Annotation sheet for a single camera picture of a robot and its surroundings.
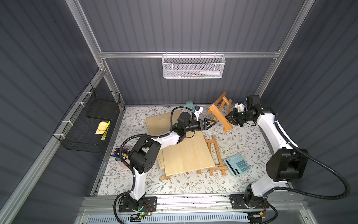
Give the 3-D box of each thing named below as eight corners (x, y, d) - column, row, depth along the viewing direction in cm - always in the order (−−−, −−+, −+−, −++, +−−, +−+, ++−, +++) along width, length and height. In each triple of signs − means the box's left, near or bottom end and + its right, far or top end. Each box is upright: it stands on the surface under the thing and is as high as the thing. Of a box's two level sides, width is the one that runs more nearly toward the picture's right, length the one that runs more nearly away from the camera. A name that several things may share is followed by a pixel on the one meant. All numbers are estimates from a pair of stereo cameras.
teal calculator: (234, 177, 84) (236, 175, 82) (224, 161, 91) (225, 159, 88) (249, 170, 87) (251, 168, 84) (238, 154, 94) (240, 152, 91)
